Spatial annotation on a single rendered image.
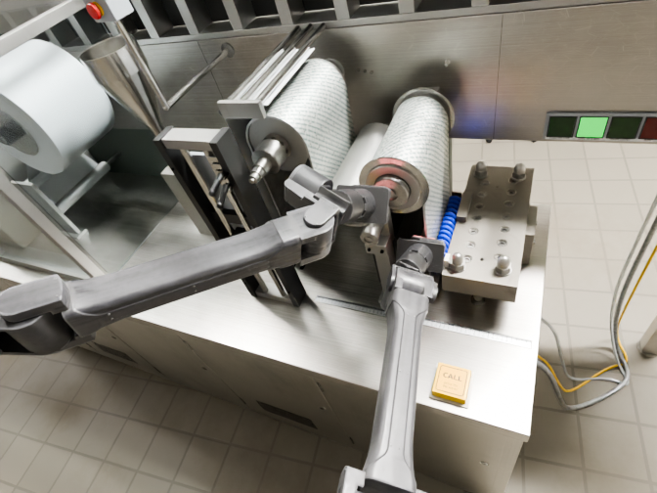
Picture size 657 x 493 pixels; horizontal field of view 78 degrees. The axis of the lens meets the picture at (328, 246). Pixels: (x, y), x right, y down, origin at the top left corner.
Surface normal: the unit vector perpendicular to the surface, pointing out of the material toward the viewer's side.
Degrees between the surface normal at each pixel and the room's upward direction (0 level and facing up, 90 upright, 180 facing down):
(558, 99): 90
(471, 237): 0
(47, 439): 0
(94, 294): 27
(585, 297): 0
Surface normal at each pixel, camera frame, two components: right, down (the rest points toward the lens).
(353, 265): -0.22, -0.66
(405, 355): 0.19, -0.71
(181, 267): 0.11, -0.57
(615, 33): -0.37, 0.74
